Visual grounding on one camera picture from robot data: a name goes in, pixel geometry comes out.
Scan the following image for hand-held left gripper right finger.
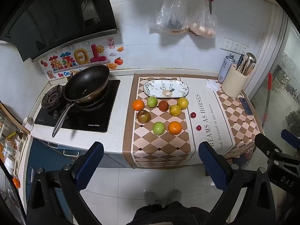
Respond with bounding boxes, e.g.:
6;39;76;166
199;142;276;225

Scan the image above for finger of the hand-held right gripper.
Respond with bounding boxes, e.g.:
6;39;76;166
281;129;300;147
255;133;285;163

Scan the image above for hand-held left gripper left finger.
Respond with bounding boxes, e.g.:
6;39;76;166
26;141;105;225

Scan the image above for yellow apple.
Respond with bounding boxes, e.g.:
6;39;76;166
169;104;181;117
177;97;189;110

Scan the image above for brown green apple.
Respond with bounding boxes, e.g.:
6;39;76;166
137;110;151;124

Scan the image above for floral oval plate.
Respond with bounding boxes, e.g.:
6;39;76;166
143;80;190;98

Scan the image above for dark blue flat case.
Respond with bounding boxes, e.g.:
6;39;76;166
239;97;254;116

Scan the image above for person's grey slipper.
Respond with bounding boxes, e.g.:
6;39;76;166
144;191;158;205
169;189;182;202

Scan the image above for black glass gas stove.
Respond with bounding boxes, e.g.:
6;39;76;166
34;79;121;133

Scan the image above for blue kitchen cabinet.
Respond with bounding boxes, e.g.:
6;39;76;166
23;138;129;218

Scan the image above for checkered brown table mat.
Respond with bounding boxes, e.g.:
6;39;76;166
122;73;265;170

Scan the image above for person's dark trousers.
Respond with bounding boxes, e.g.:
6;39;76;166
133;201;211;225

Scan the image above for beige utensil holder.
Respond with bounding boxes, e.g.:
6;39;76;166
221;64;251;98

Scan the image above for white cup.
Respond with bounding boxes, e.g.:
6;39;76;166
22;116;34;132

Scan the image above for bundle of chopsticks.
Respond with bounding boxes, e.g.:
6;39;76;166
239;60;255;76

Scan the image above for white tissue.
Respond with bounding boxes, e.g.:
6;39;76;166
206;79;222;91

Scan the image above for frosted glass door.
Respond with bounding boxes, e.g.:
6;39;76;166
248;16;300;146

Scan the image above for black gas burner grate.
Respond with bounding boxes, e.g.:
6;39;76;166
42;84;67;109

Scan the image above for cluttered wooden shelf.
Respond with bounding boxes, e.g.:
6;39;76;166
0;101;31;176

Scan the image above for metal ladle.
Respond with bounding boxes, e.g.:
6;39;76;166
245;52;257;72

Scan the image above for grey spray can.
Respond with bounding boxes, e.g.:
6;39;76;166
217;53;235;83

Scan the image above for clear plastic bag of eggs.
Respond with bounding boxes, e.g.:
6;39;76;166
186;5;217;38

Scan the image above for black range hood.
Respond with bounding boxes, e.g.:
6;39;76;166
0;0;119;62

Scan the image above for red handled pole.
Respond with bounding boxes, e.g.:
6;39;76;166
262;73;273;127

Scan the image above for black wok with metal handle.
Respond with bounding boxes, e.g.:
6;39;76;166
52;64;110;138

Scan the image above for black handled knife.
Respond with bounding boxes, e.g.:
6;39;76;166
235;54;244;71

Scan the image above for colourful wall sticker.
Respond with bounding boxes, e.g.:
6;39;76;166
37;37;125;80

